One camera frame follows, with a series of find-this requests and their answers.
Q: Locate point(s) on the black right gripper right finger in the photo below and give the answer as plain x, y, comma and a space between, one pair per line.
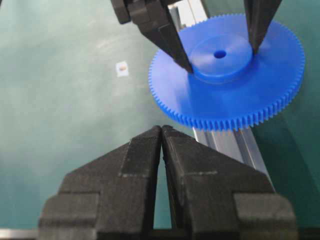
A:
215, 197

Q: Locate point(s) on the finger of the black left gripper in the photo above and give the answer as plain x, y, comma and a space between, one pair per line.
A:
155, 22
259, 15

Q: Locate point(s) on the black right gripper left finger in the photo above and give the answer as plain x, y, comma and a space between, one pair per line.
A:
109, 198

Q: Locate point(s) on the large blue plastic gear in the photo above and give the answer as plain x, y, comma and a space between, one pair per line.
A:
231, 87

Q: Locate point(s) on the white marker on table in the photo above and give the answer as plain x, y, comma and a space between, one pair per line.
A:
122, 69

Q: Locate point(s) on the silver aluminium extrusion rail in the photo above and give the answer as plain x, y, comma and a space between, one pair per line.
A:
239, 145

